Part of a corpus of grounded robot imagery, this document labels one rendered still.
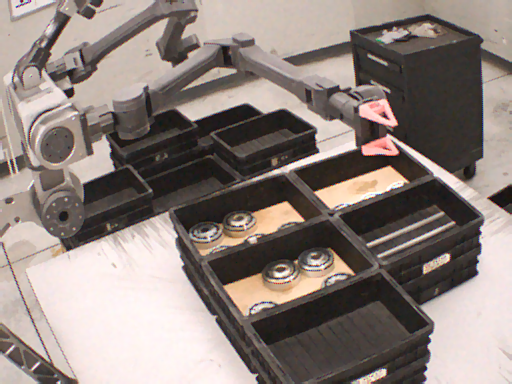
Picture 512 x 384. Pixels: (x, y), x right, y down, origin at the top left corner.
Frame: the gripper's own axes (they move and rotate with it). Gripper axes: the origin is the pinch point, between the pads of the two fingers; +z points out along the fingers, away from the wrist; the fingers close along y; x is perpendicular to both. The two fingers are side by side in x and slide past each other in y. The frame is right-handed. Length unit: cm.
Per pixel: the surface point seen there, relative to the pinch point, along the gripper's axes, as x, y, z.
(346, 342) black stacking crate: 4, 62, -13
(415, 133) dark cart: -127, 97, -146
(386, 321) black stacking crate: -9, 62, -13
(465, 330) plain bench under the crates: -33, 75, -4
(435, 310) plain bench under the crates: -32, 75, -18
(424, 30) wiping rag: -160, 54, -172
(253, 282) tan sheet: 11, 62, -51
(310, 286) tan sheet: -1, 62, -40
